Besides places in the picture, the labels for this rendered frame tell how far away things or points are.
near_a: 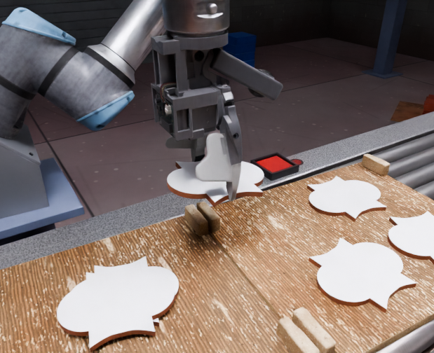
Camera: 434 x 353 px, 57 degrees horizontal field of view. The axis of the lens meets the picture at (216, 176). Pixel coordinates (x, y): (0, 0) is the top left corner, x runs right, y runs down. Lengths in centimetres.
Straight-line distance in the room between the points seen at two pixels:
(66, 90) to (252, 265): 48
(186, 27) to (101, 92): 39
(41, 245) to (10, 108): 28
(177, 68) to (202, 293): 29
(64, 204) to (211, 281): 43
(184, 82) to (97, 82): 36
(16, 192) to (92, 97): 24
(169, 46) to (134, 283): 30
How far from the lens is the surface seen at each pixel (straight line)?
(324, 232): 69
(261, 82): 53
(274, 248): 64
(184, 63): 47
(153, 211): 76
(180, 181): 55
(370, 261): 64
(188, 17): 45
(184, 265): 60
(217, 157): 50
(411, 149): 109
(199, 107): 48
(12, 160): 86
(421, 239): 71
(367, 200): 77
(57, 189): 97
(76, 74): 82
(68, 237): 73
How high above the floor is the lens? 134
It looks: 30 degrees down
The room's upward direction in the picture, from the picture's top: straight up
